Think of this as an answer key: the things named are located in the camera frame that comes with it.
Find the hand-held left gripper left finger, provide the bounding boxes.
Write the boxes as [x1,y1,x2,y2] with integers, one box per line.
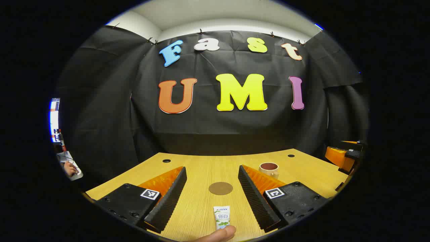
[94,166,187,234]

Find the white toothpaste tube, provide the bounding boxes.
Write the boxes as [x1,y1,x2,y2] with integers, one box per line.
[213,206,231,230]

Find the white side table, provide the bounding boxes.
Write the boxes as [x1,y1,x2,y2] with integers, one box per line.
[56,151,83,181]

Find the beige cup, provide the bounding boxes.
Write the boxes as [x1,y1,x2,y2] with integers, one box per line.
[259,162,280,179]

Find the black backdrop cloth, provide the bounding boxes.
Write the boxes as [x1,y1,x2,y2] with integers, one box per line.
[55,25,370,189]

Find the wooden desktop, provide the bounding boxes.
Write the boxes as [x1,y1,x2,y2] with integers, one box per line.
[86,149,350,242]

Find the computer monitor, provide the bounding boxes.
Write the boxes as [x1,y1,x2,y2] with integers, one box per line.
[49,97,61,143]

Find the brown round coaster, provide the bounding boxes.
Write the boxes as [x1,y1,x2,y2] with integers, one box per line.
[208,181,233,196]

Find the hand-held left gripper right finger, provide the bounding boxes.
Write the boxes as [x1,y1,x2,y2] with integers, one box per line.
[238,164,331,234]

